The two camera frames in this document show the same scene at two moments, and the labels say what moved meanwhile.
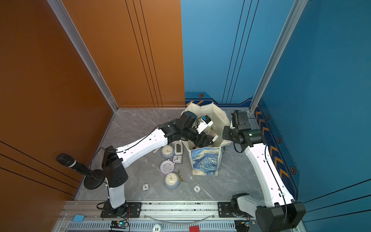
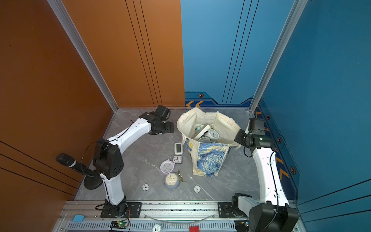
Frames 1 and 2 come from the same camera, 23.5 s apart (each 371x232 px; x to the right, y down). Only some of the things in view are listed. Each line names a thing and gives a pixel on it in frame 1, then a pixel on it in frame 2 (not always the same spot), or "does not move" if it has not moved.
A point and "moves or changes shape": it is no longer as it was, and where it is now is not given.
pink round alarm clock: x=167 y=166 does not move
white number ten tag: x=156 y=228 does not move
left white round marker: x=145 y=187 does not move
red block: x=194 y=229 does not move
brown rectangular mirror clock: x=155 y=150 moves or changes shape
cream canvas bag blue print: x=205 y=160 moves or changes shape
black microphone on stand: x=94 y=179 does not move
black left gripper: x=202 y=140 → x=170 y=128
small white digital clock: x=178 y=148 does not move
